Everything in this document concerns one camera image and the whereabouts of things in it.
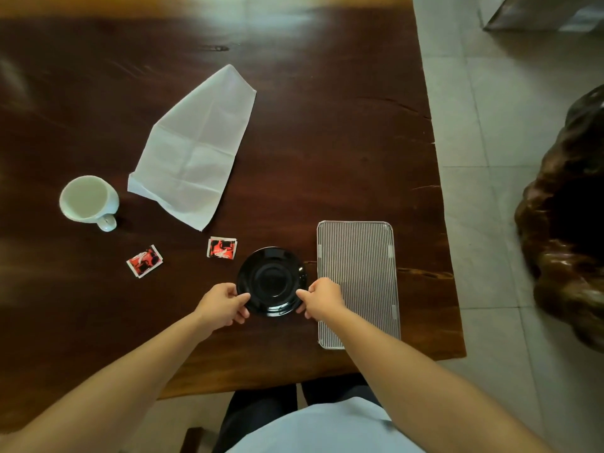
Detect white cup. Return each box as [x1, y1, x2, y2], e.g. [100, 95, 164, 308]
[59, 175, 120, 232]

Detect wooden chair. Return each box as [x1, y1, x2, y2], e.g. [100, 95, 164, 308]
[180, 427, 220, 453]

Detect white cloth napkin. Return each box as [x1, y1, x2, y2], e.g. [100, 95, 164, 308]
[127, 64, 257, 232]

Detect dark carved wood stool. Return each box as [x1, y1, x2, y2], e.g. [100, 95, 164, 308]
[514, 85, 604, 353]

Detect dark furniture base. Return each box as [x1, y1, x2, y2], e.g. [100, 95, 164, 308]
[483, 0, 604, 33]

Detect person's light blue shirt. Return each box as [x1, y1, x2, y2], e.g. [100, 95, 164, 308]
[226, 397, 425, 453]

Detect person's left forearm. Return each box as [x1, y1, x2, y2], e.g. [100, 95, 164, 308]
[0, 312, 213, 453]

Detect striped rectangular tray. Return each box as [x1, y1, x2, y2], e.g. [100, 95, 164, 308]
[316, 221, 402, 350]

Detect person's left hand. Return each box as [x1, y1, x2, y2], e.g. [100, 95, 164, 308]
[193, 283, 252, 333]

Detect person's dark trousers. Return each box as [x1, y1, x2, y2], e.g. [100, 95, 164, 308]
[212, 372, 382, 453]

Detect person's right hand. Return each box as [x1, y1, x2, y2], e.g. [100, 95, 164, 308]
[296, 277, 347, 323]

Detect black saucer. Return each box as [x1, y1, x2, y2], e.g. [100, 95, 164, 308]
[236, 246, 308, 317]

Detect red sachet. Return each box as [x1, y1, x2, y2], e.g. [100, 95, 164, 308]
[126, 244, 164, 279]
[207, 236, 238, 260]

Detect person's right forearm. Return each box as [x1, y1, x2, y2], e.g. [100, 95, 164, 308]
[317, 304, 555, 453]

